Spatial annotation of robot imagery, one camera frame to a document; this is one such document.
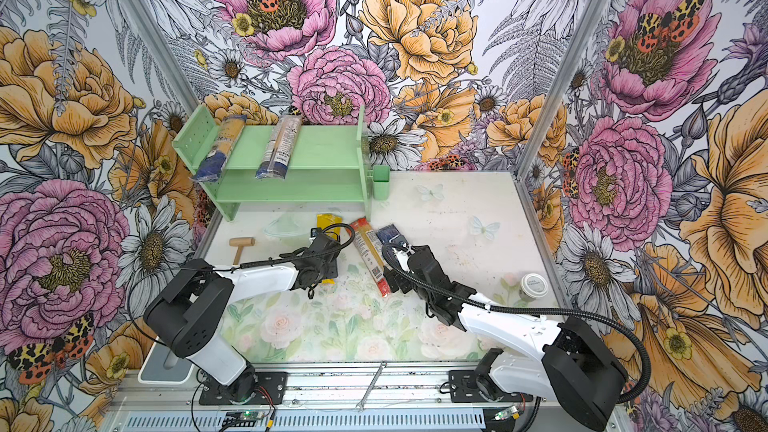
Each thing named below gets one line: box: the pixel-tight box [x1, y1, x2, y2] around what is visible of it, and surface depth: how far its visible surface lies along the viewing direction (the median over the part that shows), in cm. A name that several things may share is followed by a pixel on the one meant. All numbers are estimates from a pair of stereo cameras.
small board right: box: [494, 407, 513, 421], surface depth 73 cm
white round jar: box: [519, 273, 549, 302], surface depth 87 cm
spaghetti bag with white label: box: [256, 115, 303, 180], surface depth 88 cm
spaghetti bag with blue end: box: [193, 115, 248, 182], surface depth 88 cm
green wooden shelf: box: [172, 104, 390, 222], surface depth 95 cm
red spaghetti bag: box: [347, 217, 392, 298], surface depth 97 cm
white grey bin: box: [138, 336, 195, 385], surface depth 73 cm
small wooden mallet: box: [228, 237, 256, 266], surface depth 102 cm
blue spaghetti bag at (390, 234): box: [375, 224, 409, 245], surface depth 101 cm
